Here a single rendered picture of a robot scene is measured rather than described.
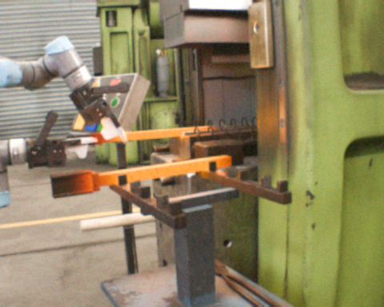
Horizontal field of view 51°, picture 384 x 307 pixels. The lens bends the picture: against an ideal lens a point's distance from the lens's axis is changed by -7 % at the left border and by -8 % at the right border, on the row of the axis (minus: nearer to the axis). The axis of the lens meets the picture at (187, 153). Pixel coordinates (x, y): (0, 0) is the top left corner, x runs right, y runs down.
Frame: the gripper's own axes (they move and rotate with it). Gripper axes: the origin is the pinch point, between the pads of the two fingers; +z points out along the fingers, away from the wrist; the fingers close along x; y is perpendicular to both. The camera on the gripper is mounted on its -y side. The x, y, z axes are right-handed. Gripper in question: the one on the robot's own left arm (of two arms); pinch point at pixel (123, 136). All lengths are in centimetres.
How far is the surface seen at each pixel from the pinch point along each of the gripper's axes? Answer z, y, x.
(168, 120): 110, -120, -461
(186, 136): 9.7, -15.2, 5.2
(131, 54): 4, -129, -476
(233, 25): -11.4, -45.3, 7.7
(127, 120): 3.5, -9.4, -39.8
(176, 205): 0, 7, 67
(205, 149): 11.8, -14.2, 19.2
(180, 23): -20.1, -31.9, 4.6
